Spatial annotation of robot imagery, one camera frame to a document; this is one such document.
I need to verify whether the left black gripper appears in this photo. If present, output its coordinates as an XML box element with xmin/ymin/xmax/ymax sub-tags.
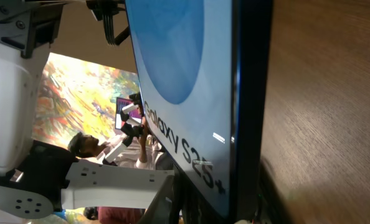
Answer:
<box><xmin>85</xmin><ymin>0</ymin><xmax>130</xmax><ymax>46</ymax></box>

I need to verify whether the blue Samsung Galaxy smartphone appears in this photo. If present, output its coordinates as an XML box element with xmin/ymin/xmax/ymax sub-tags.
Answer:
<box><xmin>125</xmin><ymin>0</ymin><xmax>273</xmax><ymax>223</ymax></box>

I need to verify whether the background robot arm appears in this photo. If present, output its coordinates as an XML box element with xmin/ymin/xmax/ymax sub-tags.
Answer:
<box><xmin>103</xmin><ymin>92</ymin><xmax>145</xmax><ymax>164</ymax></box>

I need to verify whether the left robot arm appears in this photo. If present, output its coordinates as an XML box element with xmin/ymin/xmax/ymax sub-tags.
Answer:
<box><xmin>0</xmin><ymin>1</ymin><xmax>178</xmax><ymax>223</ymax></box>

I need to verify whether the background monitor screen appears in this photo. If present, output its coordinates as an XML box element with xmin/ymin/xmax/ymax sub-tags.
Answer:
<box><xmin>115</xmin><ymin>97</ymin><xmax>141</xmax><ymax>129</ymax></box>

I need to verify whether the person in background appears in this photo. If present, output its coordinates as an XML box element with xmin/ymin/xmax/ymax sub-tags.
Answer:
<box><xmin>68</xmin><ymin>118</ymin><xmax>173</xmax><ymax>170</ymax></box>

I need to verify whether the colourful wall painting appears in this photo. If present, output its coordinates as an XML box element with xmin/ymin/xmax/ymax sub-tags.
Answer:
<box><xmin>32</xmin><ymin>53</ymin><xmax>140</xmax><ymax>147</ymax></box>

